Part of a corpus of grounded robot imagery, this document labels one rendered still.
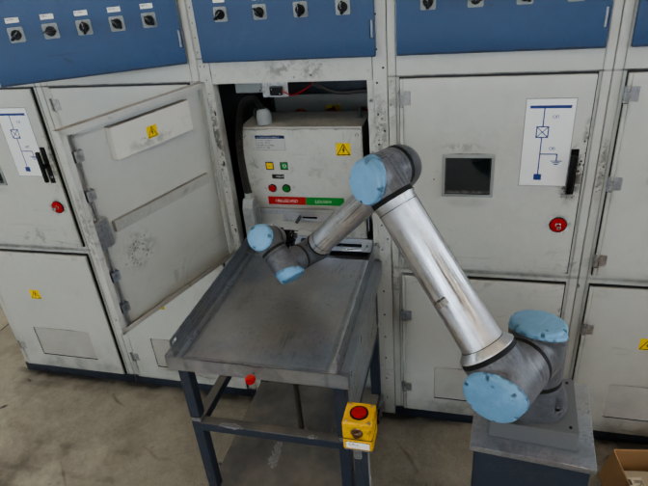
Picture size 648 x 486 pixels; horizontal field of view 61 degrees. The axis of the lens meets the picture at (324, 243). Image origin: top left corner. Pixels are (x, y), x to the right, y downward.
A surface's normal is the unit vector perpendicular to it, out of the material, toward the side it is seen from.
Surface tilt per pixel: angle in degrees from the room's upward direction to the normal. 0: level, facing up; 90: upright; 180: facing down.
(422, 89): 90
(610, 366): 90
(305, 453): 0
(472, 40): 90
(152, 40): 90
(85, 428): 0
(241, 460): 0
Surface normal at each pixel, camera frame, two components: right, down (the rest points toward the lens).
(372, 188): -0.73, 0.25
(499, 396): -0.63, 0.44
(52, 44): 0.26, 0.44
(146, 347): -0.24, 0.48
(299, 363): -0.08, -0.88
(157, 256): 0.85, 0.19
